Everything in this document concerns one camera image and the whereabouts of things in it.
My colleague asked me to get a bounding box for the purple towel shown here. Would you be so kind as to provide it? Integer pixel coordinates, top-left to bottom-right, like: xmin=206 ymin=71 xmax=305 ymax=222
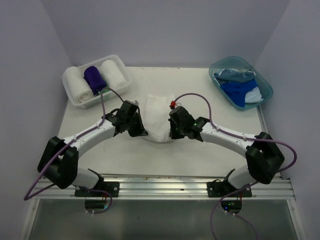
xmin=84 ymin=66 xmax=107 ymax=95

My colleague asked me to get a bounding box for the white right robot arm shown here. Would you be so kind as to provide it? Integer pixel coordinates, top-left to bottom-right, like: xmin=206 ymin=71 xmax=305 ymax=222
xmin=169 ymin=106 xmax=285 ymax=197

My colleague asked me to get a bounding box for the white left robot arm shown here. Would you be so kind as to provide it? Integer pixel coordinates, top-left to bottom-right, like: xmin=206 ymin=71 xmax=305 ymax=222
xmin=37 ymin=100 xmax=148 ymax=197

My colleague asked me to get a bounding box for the green rolled towel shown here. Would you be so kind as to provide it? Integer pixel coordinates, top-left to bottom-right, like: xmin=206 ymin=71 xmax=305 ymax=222
xmin=99 ymin=86 xmax=110 ymax=95

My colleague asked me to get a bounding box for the white plastic basket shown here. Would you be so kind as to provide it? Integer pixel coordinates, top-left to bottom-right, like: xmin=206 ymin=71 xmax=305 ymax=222
xmin=61 ymin=55 xmax=132 ymax=109

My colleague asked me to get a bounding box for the denim blue cloth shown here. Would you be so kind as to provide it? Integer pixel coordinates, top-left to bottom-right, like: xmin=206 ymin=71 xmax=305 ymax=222
xmin=213 ymin=69 xmax=256 ymax=85

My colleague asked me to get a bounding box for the large white rolled towel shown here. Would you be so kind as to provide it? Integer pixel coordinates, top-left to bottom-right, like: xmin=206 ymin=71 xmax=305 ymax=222
xmin=62 ymin=66 xmax=94 ymax=104

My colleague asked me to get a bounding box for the light blue towel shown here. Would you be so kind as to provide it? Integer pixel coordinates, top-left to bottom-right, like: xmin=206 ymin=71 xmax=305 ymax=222
xmin=245 ymin=91 xmax=264 ymax=104

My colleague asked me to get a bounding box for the teal plastic bin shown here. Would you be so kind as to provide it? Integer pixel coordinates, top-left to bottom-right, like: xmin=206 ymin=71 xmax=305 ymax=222
xmin=208 ymin=56 xmax=273 ymax=111

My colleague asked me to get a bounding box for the aluminium rail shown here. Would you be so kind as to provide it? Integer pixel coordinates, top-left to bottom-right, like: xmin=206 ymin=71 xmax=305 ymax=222
xmin=32 ymin=176 xmax=296 ymax=201

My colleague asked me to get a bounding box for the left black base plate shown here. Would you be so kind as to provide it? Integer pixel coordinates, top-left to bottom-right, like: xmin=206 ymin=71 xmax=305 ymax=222
xmin=74 ymin=181 xmax=120 ymax=198

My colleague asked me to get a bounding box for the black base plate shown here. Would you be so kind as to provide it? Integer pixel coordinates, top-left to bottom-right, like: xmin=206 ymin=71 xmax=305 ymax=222
xmin=74 ymin=181 xmax=120 ymax=198
xmin=206 ymin=179 xmax=253 ymax=198

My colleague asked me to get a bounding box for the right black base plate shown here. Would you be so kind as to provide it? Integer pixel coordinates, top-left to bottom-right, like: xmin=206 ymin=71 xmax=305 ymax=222
xmin=206 ymin=179 xmax=253 ymax=198

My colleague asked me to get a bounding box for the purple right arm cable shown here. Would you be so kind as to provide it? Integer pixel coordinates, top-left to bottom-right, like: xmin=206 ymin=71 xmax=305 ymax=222
xmin=173 ymin=92 xmax=298 ymax=240

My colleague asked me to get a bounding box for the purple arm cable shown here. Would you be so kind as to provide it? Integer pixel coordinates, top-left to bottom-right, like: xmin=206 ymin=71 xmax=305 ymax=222
xmin=173 ymin=92 xmax=298 ymax=240
xmin=23 ymin=87 xmax=126 ymax=201

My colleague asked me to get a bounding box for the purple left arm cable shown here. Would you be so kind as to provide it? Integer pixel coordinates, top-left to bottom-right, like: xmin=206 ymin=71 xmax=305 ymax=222
xmin=23 ymin=87 xmax=126 ymax=201

